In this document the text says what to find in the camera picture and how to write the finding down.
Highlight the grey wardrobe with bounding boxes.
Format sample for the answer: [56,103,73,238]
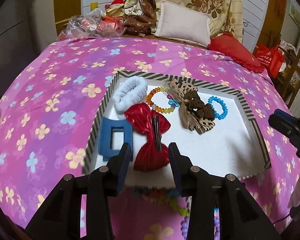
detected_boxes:
[0,0,58,80]

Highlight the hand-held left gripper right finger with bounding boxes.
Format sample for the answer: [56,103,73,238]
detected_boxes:
[168,142,283,240]

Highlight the wooden door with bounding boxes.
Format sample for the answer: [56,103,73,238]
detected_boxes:
[54,0,84,34]

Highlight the red cushion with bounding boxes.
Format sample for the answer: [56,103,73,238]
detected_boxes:
[207,32,265,73]

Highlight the white pillow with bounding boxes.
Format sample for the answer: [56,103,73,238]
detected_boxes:
[154,0,213,47]

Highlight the striped shallow box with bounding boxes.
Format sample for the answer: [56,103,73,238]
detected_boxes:
[82,70,272,189]

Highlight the wooden chair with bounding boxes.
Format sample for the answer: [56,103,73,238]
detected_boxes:
[275,40,300,109]

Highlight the blue hair claw clip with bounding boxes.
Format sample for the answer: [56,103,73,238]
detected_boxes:
[98,117,133,161]

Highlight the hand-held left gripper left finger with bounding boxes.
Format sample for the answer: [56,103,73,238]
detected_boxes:
[25,142,133,240]

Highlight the amber yellow bead bracelet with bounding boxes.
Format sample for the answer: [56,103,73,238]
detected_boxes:
[145,87,177,114]

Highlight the red packet bag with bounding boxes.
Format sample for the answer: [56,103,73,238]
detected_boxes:
[97,16,125,38]

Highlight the cream floral quilt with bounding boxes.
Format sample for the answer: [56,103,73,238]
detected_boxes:
[154,0,244,45]

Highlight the white fluffy scrunchie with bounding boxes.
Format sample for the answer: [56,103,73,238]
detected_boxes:
[114,76,148,112]

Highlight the brown floral cloth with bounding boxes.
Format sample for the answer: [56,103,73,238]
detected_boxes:
[124,0,163,35]

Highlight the clear plastic bags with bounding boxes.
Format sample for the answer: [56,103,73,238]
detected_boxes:
[57,8,108,40]

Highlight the brown scrunchie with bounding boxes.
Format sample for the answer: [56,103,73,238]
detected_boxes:
[184,91,215,120]

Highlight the blue bead bracelet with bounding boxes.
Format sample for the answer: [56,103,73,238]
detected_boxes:
[208,96,228,120]

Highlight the leopard print bow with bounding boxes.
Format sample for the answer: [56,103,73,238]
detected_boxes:
[167,78,215,134]

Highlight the red shopping bag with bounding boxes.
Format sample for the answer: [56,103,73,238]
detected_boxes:
[255,44,285,78]

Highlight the doll with red hat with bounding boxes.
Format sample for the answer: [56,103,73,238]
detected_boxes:
[105,0,127,17]

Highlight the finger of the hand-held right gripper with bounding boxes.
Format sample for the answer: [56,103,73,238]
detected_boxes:
[268,109,300,165]

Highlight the red bow hair clip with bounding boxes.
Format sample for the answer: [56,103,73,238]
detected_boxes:
[124,104,172,172]

